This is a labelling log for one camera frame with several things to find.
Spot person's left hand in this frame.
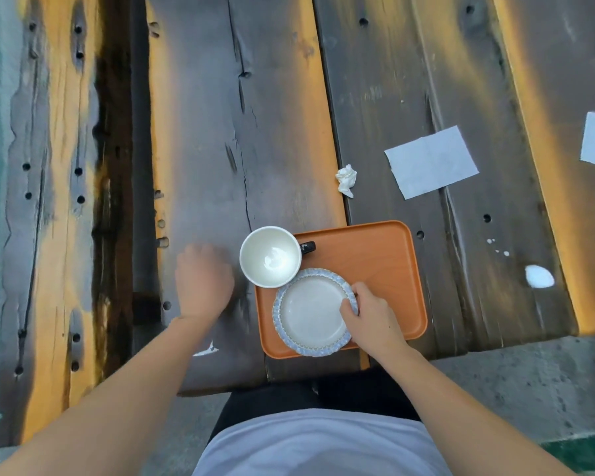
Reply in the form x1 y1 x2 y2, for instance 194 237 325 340
175 244 236 323

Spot person's right hand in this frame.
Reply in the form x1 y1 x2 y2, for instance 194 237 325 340
339 282 410 361

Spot blue-rimmed ceramic plate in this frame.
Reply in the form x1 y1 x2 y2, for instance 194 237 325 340
272 268 360 358

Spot person's left forearm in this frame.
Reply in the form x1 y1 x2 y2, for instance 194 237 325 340
0 314 215 476

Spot person's right forearm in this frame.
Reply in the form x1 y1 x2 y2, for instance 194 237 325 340
369 343 576 476

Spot orange plastic tray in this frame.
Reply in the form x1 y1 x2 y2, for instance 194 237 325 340
254 220 428 360

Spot person's black trousers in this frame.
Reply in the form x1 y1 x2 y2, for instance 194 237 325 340
208 367 423 443

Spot crumpled white tissue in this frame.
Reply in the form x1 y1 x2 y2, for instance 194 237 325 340
335 164 358 199

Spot person's white shirt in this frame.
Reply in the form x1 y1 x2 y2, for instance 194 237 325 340
192 408 453 476

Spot weathered wooden bench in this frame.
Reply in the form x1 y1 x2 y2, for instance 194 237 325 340
0 0 130 448

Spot white liquid spill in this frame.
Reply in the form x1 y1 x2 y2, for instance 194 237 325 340
525 264 556 289

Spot white cup with black handle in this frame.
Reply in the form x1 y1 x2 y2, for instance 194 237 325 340
239 226 317 289

